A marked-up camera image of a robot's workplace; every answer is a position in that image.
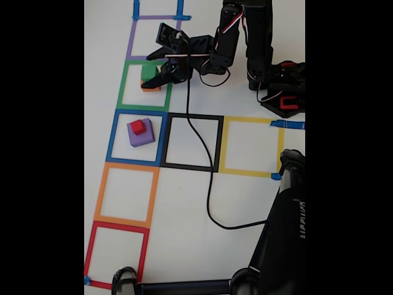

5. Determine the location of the purple square block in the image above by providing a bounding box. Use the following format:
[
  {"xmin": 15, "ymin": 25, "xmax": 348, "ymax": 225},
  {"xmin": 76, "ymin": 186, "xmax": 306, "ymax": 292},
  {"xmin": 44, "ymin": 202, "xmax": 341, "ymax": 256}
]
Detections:
[{"xmin": 127, "ymin": 118, "xmax": 155, "ymax": 148}]

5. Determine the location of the green square frame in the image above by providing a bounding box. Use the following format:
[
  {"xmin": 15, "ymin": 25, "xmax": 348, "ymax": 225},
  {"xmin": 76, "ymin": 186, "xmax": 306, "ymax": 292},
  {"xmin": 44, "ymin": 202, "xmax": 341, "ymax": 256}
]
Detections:
[{"xmin": 116, "ymin": 60, "xmax": 176, "ymax": 112}]

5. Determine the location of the black square frame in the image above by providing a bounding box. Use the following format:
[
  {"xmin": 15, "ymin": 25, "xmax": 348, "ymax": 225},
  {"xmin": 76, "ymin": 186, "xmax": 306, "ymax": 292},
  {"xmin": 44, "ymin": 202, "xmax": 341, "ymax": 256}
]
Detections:
[{"xmin": 160, "ymin": 112, "xmax": 224, "ymax": 173}]

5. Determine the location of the orange square frame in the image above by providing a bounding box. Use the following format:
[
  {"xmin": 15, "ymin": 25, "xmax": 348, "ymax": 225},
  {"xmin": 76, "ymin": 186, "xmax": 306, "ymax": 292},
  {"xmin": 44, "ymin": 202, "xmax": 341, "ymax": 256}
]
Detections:
[{"xmin": 93, "ymin": 162, "xmax": 160, "ymax": 230}]

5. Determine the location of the red square frame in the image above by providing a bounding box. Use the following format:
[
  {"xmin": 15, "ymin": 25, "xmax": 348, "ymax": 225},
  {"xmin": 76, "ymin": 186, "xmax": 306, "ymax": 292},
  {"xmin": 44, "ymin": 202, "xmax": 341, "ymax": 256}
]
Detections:
[{"xmin": 84, "ymin": 221, "xmax": 150, "ymax": 291}]

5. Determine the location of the long blue tape strip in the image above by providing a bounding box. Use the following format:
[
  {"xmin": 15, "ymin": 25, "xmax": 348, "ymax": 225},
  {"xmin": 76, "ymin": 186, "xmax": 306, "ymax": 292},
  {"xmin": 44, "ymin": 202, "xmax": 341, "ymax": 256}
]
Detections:
[{"xmin": 270, "ymin": 120, "xmax": 306, "ymax": 130}]

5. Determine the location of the purple square frame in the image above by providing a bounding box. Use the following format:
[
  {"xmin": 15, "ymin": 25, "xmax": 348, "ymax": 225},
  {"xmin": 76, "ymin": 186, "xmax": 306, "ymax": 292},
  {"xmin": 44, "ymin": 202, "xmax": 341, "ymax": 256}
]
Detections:
[{"xmin": 125, "ymin": 14, "xmax": 182, "ymax": 61}]

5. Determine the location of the yellow square frame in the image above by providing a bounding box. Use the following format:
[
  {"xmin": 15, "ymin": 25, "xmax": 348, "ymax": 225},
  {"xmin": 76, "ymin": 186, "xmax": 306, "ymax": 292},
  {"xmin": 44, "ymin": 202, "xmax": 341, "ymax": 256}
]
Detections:
[{"xmin": 218, "ymin": 116, "xmax": 285, "ymax": 179}]

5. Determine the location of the black camera cable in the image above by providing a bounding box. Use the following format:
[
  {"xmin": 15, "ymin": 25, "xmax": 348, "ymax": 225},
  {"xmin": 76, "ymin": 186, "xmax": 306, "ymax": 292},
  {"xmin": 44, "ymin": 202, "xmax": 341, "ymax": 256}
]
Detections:
[{"xmin": 181, "ymin": 33, "xmax": 271, "ymax": 230}]

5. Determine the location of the small red cube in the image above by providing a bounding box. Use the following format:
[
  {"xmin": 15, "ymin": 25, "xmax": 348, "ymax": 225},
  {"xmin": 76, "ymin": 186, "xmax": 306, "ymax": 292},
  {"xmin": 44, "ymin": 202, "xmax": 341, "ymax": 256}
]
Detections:
[{"xmin": 130, "ymin": 119, "xmax": 145, "ymax": 135}]

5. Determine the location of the black tripod stand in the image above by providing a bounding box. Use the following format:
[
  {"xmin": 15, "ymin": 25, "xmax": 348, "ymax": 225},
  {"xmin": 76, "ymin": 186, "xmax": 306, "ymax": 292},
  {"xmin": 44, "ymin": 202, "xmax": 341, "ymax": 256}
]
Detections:
[{"xmin": 111, "ymin": 149, "xmax": 306, "ymax": 295}]

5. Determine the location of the orange square block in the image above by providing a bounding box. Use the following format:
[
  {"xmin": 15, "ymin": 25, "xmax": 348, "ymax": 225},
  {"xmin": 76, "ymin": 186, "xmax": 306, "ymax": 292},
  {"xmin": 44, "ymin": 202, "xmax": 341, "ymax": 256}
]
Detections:
[{"xmin": 140, "ymin": 79, "xmax": 162, "ymax": 92}]

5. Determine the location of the blue square frame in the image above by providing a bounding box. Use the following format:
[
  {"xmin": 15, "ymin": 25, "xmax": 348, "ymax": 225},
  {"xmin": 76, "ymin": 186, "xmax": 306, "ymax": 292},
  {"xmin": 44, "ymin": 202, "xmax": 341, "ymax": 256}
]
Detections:
[{"xmin": 106, "ymin": 109, "xmax": 169, "ymax": 168}]

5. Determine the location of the green cube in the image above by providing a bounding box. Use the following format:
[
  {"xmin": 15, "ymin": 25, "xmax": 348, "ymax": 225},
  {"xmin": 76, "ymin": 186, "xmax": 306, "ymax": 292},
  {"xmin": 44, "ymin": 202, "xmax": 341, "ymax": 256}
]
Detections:
[{"xmin": 141, "ymin": 64, "xmax": 160, "ymax": 82}]

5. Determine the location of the red white servo wire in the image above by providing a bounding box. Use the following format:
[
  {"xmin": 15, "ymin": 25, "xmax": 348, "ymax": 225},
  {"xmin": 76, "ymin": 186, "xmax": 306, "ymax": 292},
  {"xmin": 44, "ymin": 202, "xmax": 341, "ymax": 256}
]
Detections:
[
  {"xmin": 256, "ymin": 81, "xmax": 282, "ymax": 104},
  {"xmin": 165, "ymin": 6, "xmax": 246, "ymax": 87}
]

